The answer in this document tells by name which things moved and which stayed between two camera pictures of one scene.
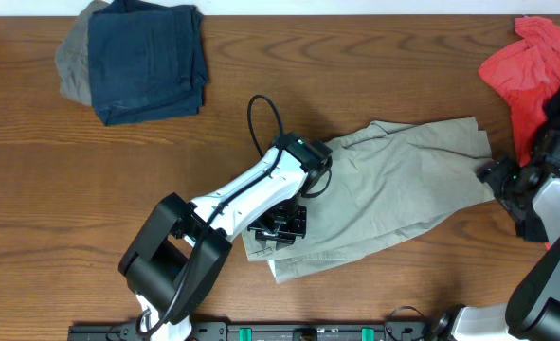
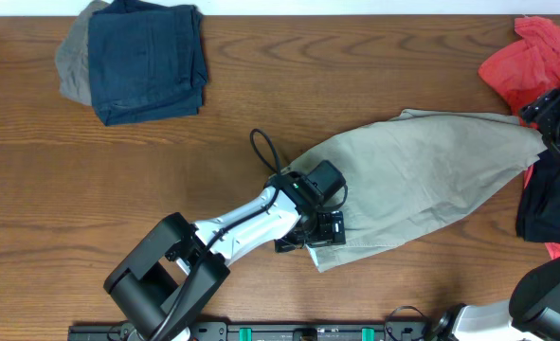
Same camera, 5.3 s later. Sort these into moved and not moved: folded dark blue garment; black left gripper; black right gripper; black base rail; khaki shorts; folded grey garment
Moved: black right gripper; khaki shorts; black left gripper
Not moved: folded grey garment; folded dark blue garment; black base rail
